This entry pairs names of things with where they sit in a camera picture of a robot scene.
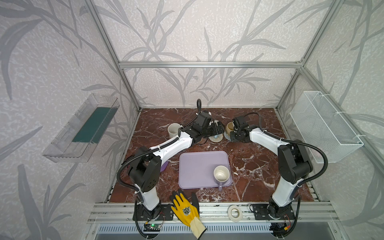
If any lavender plastic tray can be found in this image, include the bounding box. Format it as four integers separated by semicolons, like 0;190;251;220
179;151;230;190

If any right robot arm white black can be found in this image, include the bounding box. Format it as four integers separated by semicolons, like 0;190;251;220
230;115;329;214

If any green circuit board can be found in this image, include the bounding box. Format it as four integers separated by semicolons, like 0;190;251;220
144;223;162;232

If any white wire mesh basket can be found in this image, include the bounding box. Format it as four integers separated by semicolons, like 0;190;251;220
290;91;364;163

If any clear plastic wall shelf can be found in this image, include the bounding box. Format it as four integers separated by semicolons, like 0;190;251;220
43;94;120;163

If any grey blue round coaster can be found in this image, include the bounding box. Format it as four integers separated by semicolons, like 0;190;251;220
224;132;231;141

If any multicolour woven round coaster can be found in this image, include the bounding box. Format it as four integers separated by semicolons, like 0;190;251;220
209;134;224;143

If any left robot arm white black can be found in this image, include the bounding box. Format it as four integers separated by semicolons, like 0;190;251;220
116;111;225;211

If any white mug lavender handle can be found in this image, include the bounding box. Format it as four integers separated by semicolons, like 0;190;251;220
214;166;231;192

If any white speckled mug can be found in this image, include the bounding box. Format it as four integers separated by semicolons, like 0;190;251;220
168;123;183;139

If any white mug blue handle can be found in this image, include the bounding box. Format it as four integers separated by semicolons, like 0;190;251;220
214;120;223;128

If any black glove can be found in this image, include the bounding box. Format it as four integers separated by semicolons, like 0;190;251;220
169;189;200;215

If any yellow work glove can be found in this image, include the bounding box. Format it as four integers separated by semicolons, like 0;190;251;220
170;191;207;240

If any purple object on table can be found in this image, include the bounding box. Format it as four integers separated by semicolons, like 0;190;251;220
161;161;169;172

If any white tape roll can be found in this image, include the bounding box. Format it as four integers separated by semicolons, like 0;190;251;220
227;205;243;223

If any beige ceramic mug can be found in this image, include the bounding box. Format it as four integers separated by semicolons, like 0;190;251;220
226;122;234;136

